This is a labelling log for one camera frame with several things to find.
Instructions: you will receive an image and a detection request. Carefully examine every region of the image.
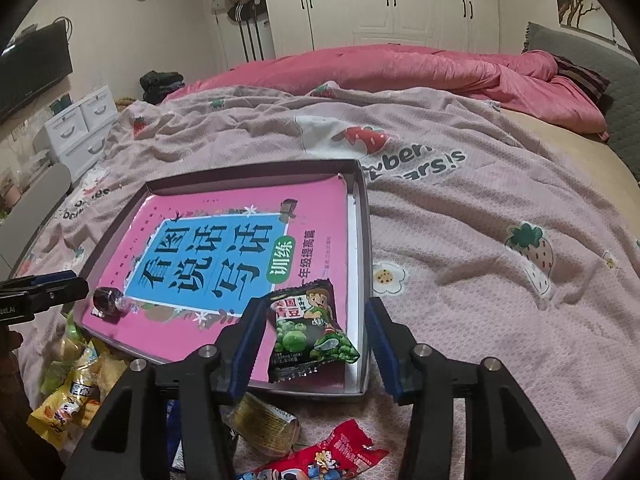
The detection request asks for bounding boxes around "grey bed footboard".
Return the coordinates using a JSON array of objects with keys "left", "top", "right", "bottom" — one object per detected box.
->
[{"left": 0, "top": 162, "right": 72, "bottom": 280}]

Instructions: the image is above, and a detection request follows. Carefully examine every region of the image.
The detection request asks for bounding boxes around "hot pink quilt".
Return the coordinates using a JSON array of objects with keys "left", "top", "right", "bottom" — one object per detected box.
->
[{"left": 165, "top": 44, "right": 608, "bottom": 139}]

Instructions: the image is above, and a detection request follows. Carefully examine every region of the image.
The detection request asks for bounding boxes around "grey padded headboard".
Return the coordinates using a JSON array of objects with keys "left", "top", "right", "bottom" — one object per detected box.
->
[{"left": 524, "top": 22, "right": 639, "bottom": 177}]

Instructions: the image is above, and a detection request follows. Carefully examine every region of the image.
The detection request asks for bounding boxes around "tree wall painting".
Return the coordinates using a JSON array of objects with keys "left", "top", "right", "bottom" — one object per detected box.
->
[{"left": 556, "top": 0, "right": 630, "bottom": 50}]

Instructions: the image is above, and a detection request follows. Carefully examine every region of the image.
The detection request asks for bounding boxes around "green yellow snack packet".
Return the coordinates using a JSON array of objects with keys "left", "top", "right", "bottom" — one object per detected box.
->
[{"left": 40, "top": 312, "right": 100, "bottom": 396}]

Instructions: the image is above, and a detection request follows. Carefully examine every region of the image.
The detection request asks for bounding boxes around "dark brown snack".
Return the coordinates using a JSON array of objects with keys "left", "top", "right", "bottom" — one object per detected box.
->
[{"left": 92, "top": 287, "right": 131, "bottom": 318}]

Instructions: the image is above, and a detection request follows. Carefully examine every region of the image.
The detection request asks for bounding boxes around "red snack packet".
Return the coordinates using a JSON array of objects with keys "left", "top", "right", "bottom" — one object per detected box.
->
[{"left": 236, "top": 419, "right": 388, "bottom": 480}]

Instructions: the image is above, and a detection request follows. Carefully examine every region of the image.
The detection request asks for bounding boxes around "yellow orange snack packet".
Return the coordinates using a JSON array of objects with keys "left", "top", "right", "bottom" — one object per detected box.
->
[{"left": 27, "top": 340, "right": 129, "bottom": 451}]

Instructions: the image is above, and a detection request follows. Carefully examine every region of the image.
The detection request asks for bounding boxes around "blue foil snack packet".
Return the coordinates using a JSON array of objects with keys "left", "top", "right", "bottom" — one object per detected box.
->
[{"left": 166, "top": 400, "right": 186, "bottom": 474}]

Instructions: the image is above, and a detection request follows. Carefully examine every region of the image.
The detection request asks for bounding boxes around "white drawer cabinet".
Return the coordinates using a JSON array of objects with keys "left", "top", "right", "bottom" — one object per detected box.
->
[{"left": 32, "top": 86, "right": 118, "bottom": 183}]

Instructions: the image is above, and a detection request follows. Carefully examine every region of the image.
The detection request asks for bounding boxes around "pink Chinese children's book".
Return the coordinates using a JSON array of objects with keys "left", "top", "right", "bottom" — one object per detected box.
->
[{"left": 79, "top": 174, "right": 347, "bottom": 362}]

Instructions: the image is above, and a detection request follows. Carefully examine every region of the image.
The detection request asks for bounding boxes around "white wardrobe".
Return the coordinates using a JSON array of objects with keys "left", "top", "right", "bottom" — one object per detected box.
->
[{"left": 266, "top": 0, "right": 499, "bottom": 56}]

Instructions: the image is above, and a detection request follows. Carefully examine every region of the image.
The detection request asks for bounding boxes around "black wall television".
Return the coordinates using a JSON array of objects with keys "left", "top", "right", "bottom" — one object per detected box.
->
[{"left": 0, "top": 22, "right": 73, "bottom": 122}]

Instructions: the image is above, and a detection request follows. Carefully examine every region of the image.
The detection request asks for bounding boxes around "pink strawberry print blanket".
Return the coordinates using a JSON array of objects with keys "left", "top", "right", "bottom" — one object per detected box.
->
[{"left": 25, "top": 86, "right": 639, "bottom": 479}]

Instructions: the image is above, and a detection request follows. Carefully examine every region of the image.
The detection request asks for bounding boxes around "dark striped pillow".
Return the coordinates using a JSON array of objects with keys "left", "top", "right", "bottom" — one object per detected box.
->
[{"left": 552, "top": 54, "right": 610, "bottom": 104}]

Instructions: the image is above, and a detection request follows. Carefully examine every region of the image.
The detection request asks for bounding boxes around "dark clothes pile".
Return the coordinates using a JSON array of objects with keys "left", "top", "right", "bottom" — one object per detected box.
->
[{"left": 139, "top": 70, "right": 184, "bottom": 105}]

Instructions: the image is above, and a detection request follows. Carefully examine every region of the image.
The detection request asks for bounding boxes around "grey shallow tray box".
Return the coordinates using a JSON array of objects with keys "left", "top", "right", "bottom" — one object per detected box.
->
[{"left": 73, "top": 159, "right": 372, "bottom": 399}]

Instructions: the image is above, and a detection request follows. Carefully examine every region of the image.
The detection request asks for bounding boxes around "green pea snack packet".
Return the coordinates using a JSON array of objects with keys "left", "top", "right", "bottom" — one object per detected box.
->
[{"left": 268, "top": 280, "right": 360, "bottom": 382}]

